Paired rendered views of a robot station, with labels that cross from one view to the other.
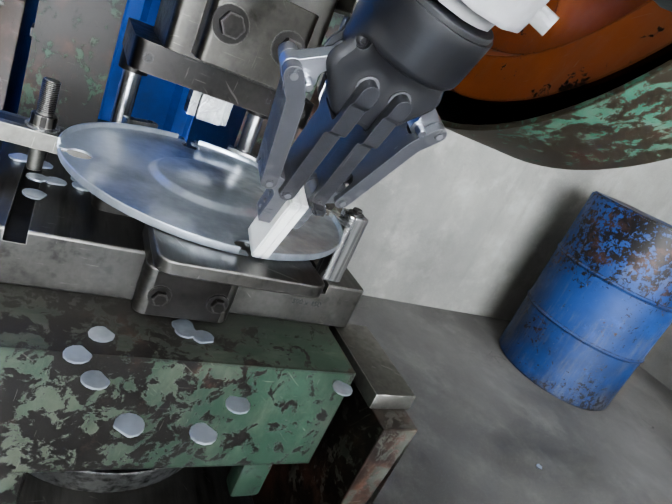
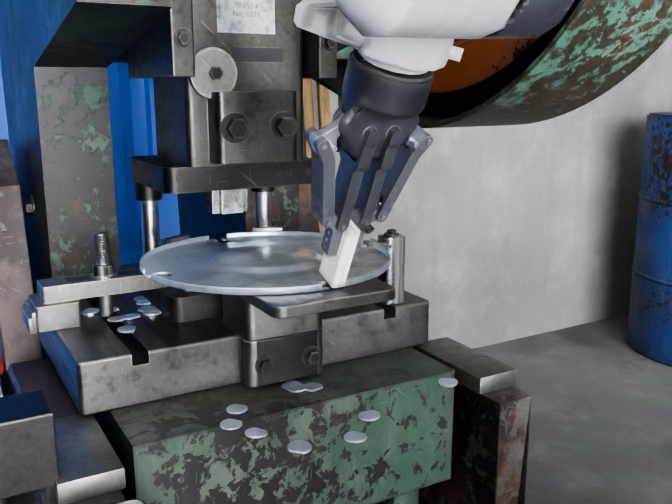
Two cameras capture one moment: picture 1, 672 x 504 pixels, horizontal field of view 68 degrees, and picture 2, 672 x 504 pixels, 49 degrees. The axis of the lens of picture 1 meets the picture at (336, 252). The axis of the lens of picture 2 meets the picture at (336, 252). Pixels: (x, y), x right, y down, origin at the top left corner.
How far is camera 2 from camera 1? 0.35 m
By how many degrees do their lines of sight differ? 8
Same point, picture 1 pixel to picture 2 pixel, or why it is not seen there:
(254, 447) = (395, 475)
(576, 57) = not seen: hidden behind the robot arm
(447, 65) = (412, 101)
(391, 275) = (458, 318)
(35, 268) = (161, 381)
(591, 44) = not seen: hidden behind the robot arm
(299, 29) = (285, 107)
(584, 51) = not seen: hidden behind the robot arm
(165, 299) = (271, 365)
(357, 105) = (368, 146)
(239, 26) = (243, 127)
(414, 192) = (439, 208)
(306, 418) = (429, 430)
